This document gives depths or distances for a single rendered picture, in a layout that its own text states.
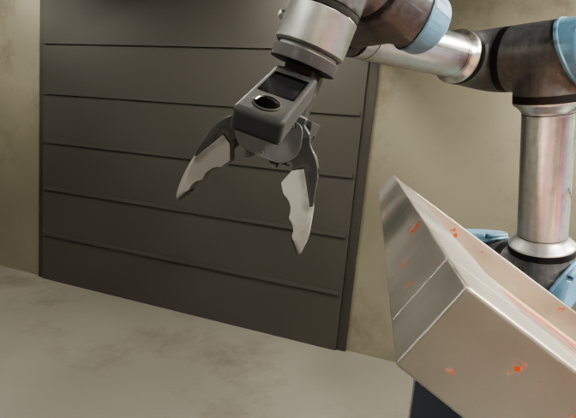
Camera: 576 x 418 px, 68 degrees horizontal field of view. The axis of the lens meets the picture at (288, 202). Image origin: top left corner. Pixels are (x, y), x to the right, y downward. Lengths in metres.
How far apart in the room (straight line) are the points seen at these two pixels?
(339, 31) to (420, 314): 0.33
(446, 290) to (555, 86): 0.69
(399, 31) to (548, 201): 0.48
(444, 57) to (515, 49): 0.12
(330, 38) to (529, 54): 0.46
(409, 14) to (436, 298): 0.39
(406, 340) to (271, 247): 3.26
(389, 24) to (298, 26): 0.12
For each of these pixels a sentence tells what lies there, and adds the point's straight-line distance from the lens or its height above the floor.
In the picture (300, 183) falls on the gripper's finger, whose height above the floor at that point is 1.55.
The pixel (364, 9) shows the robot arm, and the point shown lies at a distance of 0.49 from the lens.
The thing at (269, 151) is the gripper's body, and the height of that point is 1.58.
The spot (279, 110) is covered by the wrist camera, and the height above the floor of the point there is 1.61.
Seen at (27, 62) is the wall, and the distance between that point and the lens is 4.95.
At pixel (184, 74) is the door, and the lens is 3.72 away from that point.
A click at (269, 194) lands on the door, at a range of 3.35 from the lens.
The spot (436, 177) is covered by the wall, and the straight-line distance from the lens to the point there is 3.16.
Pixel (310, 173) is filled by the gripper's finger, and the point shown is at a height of 1.56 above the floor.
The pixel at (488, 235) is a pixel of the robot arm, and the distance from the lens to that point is 1.00.
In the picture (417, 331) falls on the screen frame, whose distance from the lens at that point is 0.16.
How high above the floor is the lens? 1.59
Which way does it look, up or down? 8 degrees down
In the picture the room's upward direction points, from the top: 5 degrees clockwise
